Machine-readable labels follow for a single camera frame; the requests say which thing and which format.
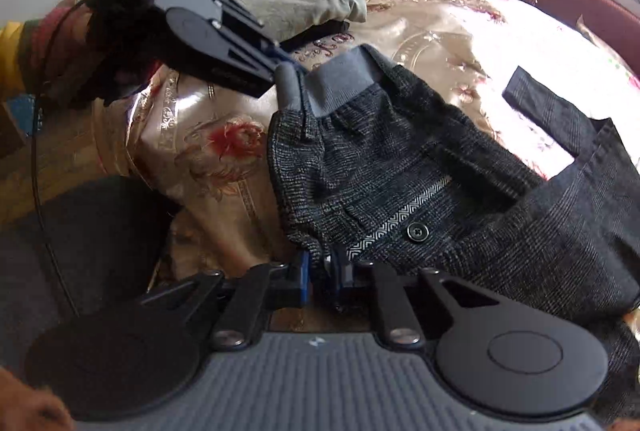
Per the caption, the person's left forearm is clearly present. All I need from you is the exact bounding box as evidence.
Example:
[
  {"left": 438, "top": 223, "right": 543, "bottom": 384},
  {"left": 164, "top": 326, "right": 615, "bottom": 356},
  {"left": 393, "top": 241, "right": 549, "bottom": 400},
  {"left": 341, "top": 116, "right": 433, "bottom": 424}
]
[{"left": 0, "top": 3, "right": 101, "bottom": 104}]

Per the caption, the dark grey cloth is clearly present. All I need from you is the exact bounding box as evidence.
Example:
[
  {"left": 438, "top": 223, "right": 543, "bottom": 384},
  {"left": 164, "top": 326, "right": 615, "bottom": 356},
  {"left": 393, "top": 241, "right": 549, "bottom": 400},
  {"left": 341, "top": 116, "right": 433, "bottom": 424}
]
[{"left": 0, "top": 175, "right": 178, "bottom": 377}]

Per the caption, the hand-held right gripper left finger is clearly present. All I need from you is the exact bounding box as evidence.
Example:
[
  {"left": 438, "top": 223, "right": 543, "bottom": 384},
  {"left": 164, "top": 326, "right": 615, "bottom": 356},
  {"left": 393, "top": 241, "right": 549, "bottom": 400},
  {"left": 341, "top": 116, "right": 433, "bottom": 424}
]
[{"left": 141, "top": 252, "right": 312, "bottom": 351}]

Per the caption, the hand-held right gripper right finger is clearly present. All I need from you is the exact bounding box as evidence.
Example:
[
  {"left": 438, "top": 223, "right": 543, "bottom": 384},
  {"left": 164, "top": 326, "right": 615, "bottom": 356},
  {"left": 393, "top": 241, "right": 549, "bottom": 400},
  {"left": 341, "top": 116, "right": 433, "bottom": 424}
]
[{"left": 324, "top": 248, "right": 496, "bottom": 348}]

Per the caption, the folded black garment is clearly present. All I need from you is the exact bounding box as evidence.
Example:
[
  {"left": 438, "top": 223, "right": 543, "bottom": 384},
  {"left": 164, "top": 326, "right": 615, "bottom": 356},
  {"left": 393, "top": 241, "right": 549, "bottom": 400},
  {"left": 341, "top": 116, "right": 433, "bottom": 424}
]
[{"left": 280, "top": 20, "right": 351, "bottom": 52}]

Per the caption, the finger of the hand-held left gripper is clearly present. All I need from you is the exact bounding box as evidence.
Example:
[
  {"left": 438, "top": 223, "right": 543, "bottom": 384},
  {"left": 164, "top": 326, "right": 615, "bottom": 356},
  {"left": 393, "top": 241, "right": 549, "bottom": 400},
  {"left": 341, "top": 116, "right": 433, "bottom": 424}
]
[
  {"left": 216, "top": 0, "right": 280, "bottom": 52},
  {"left": 220, "top": 28, "right": 307, "bottom": 76}
]

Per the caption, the floral satin bedspread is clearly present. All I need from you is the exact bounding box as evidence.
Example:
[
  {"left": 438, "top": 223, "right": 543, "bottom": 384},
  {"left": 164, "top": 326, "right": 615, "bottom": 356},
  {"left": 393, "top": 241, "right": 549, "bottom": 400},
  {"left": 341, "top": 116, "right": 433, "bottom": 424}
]
[{"left": 92, "top": 0, "right": 640, "bottom": 292}]

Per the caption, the black cable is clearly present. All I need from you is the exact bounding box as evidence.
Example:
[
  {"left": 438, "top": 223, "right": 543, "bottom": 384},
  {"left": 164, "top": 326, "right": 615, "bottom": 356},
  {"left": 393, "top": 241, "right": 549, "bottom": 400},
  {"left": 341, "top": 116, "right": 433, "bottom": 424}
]
[{"left": 30, "top": 1, "right": 81, "bottom": 317}]

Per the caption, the beige pillow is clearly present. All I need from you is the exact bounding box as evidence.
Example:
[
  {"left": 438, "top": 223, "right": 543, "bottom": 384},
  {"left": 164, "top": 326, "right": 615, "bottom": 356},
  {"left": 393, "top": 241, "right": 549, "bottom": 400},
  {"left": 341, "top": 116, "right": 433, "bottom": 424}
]
[{"left": 577, "top": 15, "right": 640, "bottom": 76}]

